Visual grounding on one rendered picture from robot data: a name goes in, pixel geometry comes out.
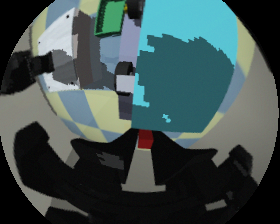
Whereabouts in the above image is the red-headed metal pin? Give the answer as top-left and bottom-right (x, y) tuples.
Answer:
(137, 129), (154, 149)

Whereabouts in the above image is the green tray floor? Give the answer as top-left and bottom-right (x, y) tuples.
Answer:
(99, 0), (124, 32)

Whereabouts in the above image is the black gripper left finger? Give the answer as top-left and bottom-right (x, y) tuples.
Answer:
(70, 128), (139, 184)

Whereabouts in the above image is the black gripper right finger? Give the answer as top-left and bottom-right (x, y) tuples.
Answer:
(151, 129), (217, 186)

